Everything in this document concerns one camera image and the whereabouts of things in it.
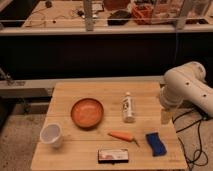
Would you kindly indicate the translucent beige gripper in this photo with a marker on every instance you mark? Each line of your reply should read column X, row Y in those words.
column 166, row 115

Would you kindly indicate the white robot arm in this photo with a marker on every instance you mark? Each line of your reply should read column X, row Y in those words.
column 185, row 82

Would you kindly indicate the blue sponge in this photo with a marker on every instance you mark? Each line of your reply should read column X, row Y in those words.
column 157, row 146

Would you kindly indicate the white plastic bottle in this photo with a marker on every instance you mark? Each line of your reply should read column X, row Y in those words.
column 127, row 109

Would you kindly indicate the orange toy carrot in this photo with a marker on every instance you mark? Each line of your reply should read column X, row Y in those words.
column 126, row 136

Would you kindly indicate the black and white box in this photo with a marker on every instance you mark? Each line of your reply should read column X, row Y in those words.
column 113, row 156

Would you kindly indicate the orange round bowl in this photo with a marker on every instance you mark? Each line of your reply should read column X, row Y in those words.
column 87, row 113

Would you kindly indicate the orange basket on bench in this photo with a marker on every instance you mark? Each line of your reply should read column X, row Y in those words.
column 142, row 15

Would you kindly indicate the black object on bench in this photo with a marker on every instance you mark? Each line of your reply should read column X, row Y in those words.
column 119, row 17

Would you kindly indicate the white plastic cup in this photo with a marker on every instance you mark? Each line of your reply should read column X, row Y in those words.
column 51, row 135

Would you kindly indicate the grey metal post right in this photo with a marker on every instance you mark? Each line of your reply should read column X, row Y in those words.
column 185, row 9

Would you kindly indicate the grey metal post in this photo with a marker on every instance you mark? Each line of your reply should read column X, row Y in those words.
column 185, row 9
column 87, row 4

